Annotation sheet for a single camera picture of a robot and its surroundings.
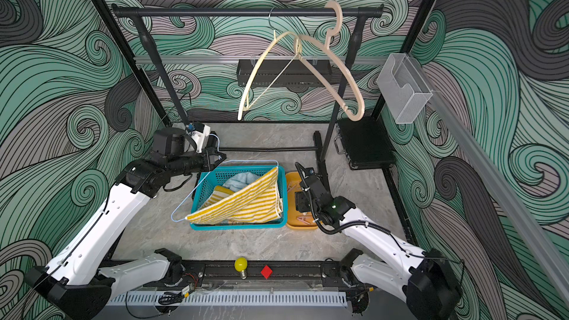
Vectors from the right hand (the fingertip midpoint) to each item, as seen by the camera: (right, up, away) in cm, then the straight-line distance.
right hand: (300, 196), depth 82 cm
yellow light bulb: (-21, -21, -9) cm, 31 cm away
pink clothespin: (+1, -10, +3) cm, 10 cm away
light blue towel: (-24, +5, +5) cm, 25 cm away
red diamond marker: (-12, -23, -9) cm, 28 cm away
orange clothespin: (-3, +1, +11) cm, 11 cm away
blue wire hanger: (-25, +15, -13) cm, 32 cm away
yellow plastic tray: (-1, -10, +3) cm, 11 cm away
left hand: (-25, +17, -14) cm, 33 cm away
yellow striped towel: (-15, -1, -2) cm, 15 cm away
